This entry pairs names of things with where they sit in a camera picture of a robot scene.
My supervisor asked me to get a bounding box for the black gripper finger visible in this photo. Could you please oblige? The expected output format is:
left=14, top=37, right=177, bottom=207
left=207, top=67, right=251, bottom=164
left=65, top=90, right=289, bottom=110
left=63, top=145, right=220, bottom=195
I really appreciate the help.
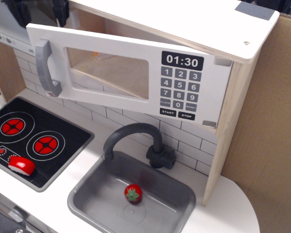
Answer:
left=2, top=0, right=32, bottom=27
left=52, top=0, right=69, bottom=27

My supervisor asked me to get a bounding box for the white toy microwave door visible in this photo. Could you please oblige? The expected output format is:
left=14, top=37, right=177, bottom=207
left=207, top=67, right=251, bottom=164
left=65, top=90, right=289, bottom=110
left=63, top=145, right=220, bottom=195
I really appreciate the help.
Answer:
left=27, top=24, right=233, bottom=128

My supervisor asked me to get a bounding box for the white wooden microwave cabinet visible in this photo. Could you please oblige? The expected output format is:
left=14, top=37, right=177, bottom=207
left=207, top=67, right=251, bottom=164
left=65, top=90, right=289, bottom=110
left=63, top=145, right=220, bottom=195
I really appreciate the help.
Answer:
left=52, top=0, right=280, bottom=207

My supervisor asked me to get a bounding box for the grey range hood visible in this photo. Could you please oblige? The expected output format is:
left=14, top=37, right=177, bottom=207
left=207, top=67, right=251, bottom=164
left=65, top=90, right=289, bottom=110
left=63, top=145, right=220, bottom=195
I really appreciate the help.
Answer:
left=0, top=0, right=57, bottom=56

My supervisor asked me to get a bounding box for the orange salmon toy sushi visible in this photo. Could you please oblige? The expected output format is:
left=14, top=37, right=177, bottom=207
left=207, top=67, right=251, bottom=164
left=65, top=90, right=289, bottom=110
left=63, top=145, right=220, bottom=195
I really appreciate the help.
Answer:
left=93, top=51, right=108, bottom=61

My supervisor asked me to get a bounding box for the black toy stovetop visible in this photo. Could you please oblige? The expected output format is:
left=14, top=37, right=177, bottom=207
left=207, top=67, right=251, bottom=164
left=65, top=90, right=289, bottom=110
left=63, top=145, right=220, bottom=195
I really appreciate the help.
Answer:
left=0, top=98, right=94, bottom=192

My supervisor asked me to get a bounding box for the red white toy sushi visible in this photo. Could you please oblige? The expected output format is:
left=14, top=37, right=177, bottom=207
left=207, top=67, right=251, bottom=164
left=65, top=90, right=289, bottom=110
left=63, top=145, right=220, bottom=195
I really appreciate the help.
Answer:
left=8, top=156, right=35, bottom=176

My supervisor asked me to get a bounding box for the dark grey toy faucet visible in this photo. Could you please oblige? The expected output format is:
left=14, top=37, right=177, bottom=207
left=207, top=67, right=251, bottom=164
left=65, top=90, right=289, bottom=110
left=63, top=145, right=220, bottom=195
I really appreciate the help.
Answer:
left=102, top=122, right=177, bottom=170

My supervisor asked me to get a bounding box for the grey plastic sink basin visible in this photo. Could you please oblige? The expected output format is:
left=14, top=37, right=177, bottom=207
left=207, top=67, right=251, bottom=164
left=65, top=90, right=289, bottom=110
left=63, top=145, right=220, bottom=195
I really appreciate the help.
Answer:
left=67, top=151, right=196, bottom=233

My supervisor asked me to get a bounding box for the red toy strawberry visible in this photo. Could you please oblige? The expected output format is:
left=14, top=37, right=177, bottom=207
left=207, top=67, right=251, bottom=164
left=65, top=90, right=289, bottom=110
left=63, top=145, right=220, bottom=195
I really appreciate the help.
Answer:
left=124, top=184, right=143, bottom=203

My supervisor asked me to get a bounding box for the brown cardboard panel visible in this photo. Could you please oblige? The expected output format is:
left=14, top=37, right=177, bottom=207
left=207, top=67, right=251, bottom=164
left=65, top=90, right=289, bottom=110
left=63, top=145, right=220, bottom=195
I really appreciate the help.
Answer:
left=222, top=15, right=291, bottom=233

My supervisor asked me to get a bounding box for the grey oven front handle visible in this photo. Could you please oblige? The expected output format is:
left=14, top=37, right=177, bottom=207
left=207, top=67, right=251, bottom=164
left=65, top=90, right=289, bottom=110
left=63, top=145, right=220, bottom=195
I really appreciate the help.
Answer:
left=0, top=193, right=56, bottom=233

